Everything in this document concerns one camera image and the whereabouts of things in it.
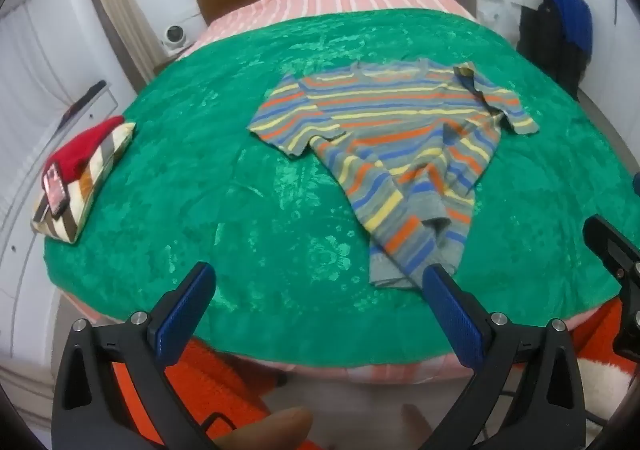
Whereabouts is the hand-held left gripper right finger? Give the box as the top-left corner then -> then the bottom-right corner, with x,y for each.
421,264 -> 586,450

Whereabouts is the beige curtain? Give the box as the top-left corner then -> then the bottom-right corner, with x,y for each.
77,0 -> 161,80

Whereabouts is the green blanket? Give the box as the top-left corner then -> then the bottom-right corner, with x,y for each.
42,7 -> 640,366

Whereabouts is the orange rug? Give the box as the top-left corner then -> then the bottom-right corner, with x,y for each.
75,300 -> 640,450

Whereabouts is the black garment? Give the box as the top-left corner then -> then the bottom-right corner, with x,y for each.
516,0 -> 583,100

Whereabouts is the blue garment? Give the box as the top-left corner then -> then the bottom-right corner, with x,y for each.
543,0 -> 593,53

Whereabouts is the striped grey shirt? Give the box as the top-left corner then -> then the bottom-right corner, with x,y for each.
247,58 -> 541,289

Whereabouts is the white round device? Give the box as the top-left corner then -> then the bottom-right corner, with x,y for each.
161,24 -> 193,53

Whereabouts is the striped cushion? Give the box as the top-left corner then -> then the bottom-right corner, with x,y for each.
31,122 -> 137,245

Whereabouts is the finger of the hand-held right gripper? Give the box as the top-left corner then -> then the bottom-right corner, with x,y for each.
583,214 -> 640,289

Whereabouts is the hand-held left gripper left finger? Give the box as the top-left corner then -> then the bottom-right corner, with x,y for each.
51,261 -> 221,450

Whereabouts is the red cloth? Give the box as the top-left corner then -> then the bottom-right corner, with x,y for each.
46,116 -> 126,181

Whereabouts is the person's left hand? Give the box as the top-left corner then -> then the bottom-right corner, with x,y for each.
212,406 -> 314,450

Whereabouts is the phone with patterned case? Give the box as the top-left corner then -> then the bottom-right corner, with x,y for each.
42,164 -> 71,218

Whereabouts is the dark flat object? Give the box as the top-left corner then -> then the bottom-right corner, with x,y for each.
57,80 -> 107,131

